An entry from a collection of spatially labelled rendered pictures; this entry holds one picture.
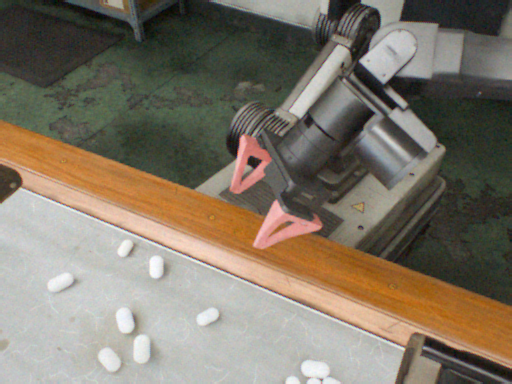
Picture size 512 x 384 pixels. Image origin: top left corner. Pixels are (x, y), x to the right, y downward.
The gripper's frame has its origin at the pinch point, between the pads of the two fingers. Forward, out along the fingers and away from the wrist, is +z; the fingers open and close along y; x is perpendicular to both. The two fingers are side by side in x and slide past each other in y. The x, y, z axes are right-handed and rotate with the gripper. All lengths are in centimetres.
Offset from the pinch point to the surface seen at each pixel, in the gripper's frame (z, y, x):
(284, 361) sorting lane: 12.6, -12.2, -11.6
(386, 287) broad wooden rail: -0.5, -7.5, -23.5
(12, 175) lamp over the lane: 2.8, -1.7, 26.5
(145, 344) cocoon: 21.9, -4.9, 2.8
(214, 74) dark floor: 47, 178, -87
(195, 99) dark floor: 56, 159, -75
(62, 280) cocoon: 28.3, 9.1, 10.5
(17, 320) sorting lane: 34.0, 5.7, 14.4
